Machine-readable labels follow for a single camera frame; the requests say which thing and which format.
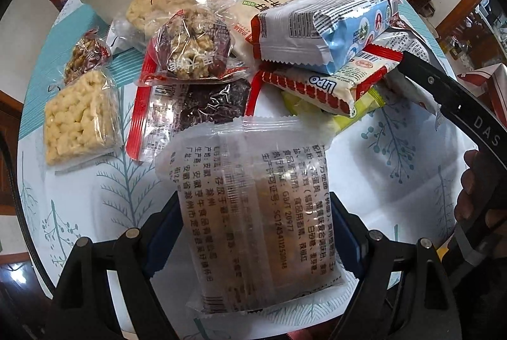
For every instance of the person's right hand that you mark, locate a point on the person's right hand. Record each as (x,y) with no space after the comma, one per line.
(475,185)

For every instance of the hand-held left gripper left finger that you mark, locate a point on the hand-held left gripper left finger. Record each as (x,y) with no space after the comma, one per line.
(166,233)

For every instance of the blue white wafer packet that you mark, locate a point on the blue white wafer packet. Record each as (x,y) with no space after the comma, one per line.
(336,19)

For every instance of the white plastic packet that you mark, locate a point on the white plastic packet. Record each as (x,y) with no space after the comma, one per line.
(119,37)

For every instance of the dark cake red-edged packet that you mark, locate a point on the dark cake red-edged packet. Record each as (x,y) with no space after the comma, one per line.
(214,102)

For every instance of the beige biscuit packet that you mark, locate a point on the beige biscuit packet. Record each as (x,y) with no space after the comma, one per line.
(257,7)

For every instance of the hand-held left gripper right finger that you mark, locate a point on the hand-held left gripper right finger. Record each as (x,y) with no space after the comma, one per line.
(350,239)

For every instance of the small walnut snack packet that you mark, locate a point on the small walnut snack packet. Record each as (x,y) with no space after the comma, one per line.
(83,55)

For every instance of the red white biscuit packet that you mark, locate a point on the red white biscuit packet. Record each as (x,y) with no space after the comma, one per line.
(317,82)

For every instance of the teal white printed tablecloth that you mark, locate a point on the teal white printed tablecloth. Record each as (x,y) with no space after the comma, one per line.
(396,165)

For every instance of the clear walnut date packet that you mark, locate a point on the clear walnut date packet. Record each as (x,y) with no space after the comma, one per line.
(194,43)

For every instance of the square puffed rice packet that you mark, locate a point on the square puffed rice packet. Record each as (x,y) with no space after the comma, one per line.
(79,118)

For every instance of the red white cardboard box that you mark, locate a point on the red white cardboard box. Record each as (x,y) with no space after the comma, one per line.
(485,86)

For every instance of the white red snack packet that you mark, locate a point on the white red snack packet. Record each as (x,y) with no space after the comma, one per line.
(416,43)

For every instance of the clear printed cake packet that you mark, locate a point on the clear printed cake packet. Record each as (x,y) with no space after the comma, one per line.
(253,205)

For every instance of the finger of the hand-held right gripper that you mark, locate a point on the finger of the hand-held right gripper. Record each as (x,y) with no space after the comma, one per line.
(431,80)

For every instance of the wooden cabinet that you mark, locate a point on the wooden cabinet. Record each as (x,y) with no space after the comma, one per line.
(471,19)

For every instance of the yellow snack packet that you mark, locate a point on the yellow snack packet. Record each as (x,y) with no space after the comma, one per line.
(356,110)

